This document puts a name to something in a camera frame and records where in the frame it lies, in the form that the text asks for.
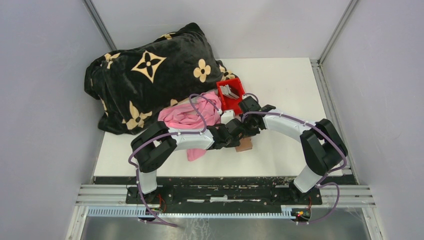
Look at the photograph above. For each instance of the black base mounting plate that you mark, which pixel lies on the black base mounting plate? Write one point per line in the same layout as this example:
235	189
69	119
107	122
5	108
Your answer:
225	208

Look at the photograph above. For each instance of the aluminium frame rails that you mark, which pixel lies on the aluminium frame rails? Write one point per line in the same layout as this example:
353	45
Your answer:
346	196

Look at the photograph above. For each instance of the stack of credit cards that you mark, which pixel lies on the stack of credit cards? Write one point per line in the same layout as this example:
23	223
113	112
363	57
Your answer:
228	92

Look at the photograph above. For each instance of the black floral blanket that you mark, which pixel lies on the black floral blanket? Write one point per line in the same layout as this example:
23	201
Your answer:
134	85

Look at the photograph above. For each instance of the red plastic bin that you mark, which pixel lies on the red plastic bin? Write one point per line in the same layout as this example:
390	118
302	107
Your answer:
226	103

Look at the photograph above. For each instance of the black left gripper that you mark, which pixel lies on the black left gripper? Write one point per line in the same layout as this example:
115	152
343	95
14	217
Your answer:
235	143

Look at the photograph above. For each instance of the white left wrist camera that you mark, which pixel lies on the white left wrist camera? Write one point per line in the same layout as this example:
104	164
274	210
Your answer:
227	116

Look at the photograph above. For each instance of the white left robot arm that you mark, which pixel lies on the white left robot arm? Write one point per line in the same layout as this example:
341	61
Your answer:
153	147

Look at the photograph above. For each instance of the tan leather card holder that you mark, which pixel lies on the tan leather card holder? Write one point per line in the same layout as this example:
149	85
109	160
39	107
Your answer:
245	145

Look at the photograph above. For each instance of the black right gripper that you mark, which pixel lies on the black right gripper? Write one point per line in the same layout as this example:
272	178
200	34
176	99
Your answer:
248	132

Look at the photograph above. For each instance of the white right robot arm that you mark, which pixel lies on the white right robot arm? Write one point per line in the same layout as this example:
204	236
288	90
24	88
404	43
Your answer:
322	146

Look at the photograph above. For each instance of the pink cloth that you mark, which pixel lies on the pink cloth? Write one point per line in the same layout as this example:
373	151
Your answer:
185	116

